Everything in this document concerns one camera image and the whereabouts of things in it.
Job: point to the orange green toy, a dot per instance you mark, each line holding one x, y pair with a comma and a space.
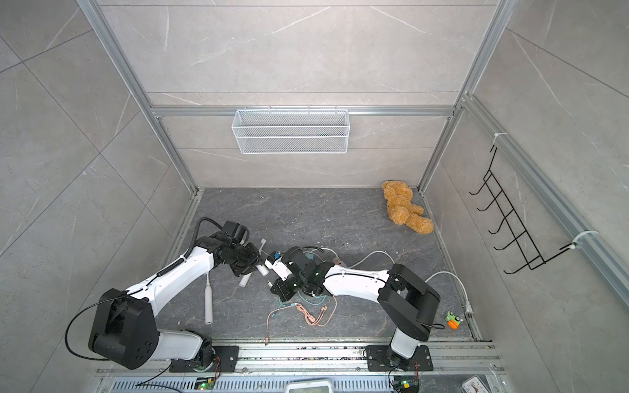
453, 320

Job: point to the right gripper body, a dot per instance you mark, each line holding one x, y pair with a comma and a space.
290, 287

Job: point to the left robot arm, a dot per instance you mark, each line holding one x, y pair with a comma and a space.
124, 329

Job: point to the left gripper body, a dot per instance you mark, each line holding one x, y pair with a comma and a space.
245, 260

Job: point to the white wire mesh basket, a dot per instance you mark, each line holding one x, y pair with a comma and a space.
292, 131

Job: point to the black wall hook rack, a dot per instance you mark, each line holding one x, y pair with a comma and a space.
512, 223

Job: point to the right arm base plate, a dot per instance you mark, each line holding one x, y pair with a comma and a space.
384, 359

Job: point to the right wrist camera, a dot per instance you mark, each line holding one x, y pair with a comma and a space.
274, 262

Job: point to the brown teddy bear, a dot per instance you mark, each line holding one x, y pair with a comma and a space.
401, 209

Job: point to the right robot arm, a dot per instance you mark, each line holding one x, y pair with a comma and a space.
407, 299

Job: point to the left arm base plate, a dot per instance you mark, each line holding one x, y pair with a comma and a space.
209, 359

